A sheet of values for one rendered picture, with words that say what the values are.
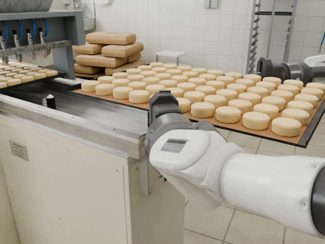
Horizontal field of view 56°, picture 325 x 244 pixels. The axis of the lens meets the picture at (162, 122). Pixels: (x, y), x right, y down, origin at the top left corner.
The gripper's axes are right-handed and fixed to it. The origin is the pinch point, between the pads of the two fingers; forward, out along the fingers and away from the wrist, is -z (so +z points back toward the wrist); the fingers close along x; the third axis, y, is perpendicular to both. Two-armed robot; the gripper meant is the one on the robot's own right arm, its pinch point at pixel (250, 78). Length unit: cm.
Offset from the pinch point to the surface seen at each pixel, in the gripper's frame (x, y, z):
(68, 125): -13, -5, -56
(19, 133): -22, -22, -76
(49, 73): -9, -58, -69
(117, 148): -15.4, 9.1, -42.3
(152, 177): -25.4, 10.0, -32.7
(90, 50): -51, -392, -63
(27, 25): 12, -61, -75
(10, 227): -72, -34, -91
